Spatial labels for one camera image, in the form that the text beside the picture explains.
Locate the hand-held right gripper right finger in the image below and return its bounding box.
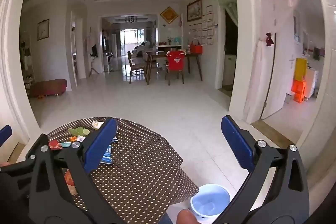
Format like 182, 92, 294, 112
221, 115, 310, 223

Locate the white door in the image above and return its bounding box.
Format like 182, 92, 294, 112
245, 2, 298, 123

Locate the yellow box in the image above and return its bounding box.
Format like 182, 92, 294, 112
295, 57, 307, 81

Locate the blue and white wrapper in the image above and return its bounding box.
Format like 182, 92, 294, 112
100, 136, 118, 165

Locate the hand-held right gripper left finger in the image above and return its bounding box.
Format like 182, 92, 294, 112
26, 116, 120, 224

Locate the framed painting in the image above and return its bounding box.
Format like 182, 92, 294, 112
186, 0, 203, 22

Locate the wall of paper certificates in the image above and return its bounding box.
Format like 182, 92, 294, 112
189, 5, 219, 46

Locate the black rod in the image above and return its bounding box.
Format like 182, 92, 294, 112
260, 32, 278, 121

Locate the small red packet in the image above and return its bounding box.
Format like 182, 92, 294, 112
48, 139, 62, 151

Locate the tripod with black device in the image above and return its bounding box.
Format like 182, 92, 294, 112
89, 44, 100, 76

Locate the brown ottoman bench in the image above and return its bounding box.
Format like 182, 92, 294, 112
28, 79, 68, 98

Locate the wooden dining table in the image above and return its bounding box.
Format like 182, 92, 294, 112
146, 51, 203, 85

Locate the orange carrot-shaped pouch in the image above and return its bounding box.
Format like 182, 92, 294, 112
68, 127, 91, 137

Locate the grey sofa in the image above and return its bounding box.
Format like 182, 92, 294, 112
133, 42, 156, 62

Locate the red diamond wall decoration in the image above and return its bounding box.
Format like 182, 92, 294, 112
160, 7, 179, 24

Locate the orange plastic stool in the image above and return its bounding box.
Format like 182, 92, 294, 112
291, 80, 306, 104

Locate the red chair cover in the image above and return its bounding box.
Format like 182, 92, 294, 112
167, 49, 187, 71

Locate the red and beige packet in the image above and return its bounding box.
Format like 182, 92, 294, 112
62, 168, 79, 197

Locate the white appliance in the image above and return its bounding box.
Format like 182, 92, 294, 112
304, 68, 320, 99

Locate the light blue plastic bucket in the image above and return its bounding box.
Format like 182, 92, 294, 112
189, 183, 231, 220

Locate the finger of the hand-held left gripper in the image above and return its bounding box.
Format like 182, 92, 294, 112
0, 124, 13, 147
0, 154, 36, 189

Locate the green curtain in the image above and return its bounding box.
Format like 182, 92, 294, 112
226, 2, 238, 28

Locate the red bag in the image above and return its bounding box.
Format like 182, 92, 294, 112
189, 42, 203, 54

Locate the framed wall picture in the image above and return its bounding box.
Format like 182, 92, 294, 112
37, 19, 50, 41

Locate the wooden chair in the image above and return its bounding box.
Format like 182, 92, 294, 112
127, 51, 146, 83
164, 49, 187, 86

